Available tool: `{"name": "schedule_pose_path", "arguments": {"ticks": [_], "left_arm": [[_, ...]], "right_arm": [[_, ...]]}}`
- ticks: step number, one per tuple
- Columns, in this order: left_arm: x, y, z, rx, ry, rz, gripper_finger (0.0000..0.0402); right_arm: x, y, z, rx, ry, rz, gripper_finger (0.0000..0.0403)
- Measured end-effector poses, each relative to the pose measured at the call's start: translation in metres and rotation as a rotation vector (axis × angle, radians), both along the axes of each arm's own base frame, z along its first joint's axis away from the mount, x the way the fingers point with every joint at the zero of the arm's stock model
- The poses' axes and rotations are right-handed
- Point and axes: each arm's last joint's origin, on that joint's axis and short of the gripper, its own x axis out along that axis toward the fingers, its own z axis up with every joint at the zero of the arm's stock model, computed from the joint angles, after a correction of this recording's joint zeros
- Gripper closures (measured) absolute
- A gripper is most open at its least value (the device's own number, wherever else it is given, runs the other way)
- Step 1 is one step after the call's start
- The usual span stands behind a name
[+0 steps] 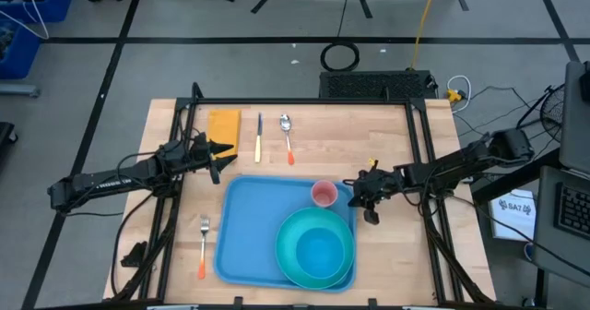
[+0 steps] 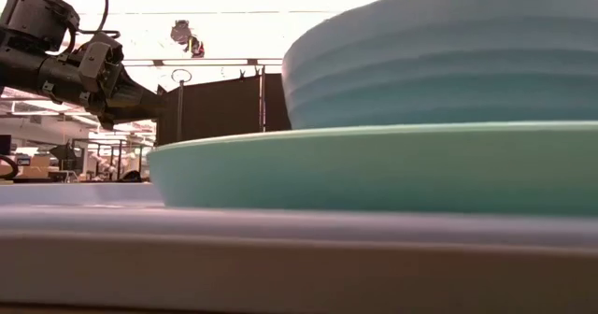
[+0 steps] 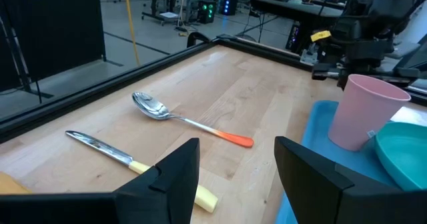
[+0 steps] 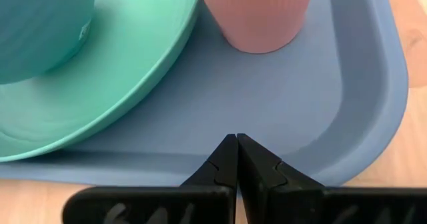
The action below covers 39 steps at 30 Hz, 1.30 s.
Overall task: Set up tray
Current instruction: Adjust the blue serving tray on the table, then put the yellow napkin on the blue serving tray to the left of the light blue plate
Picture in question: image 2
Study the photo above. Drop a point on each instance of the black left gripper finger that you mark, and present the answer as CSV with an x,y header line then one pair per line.
x,y
131,116
135,96

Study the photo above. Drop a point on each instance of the blue plastic tray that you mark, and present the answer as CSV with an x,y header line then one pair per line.
x,y
280,258

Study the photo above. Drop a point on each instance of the teal plastic plate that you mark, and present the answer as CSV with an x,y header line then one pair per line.
x,y
374,174

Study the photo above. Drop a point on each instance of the blue plastic bowl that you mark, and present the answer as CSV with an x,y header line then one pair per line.
x,y
444,61

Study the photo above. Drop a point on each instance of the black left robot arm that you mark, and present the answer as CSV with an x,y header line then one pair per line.
x,y
18,71

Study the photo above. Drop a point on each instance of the black metal rack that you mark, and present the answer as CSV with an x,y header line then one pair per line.
x,y
120,160

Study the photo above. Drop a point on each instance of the black round object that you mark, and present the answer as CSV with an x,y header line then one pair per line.
x,y
131,177

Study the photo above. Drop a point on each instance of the black studio lamp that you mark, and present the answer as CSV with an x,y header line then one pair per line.
x,y
63,152

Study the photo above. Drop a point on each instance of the black partition with feet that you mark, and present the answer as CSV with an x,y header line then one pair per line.
x,y
219,108

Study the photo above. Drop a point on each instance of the brown cardboard box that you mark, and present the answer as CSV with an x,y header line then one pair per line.
x,y
39,162

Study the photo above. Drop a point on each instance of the black monitor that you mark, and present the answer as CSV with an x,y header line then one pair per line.
x,y
4,145

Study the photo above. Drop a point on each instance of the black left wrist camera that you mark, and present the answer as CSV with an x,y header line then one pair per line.
x,y
32,17

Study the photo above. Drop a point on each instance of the thin metal upright post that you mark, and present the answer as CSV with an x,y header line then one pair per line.
x,y
263,99

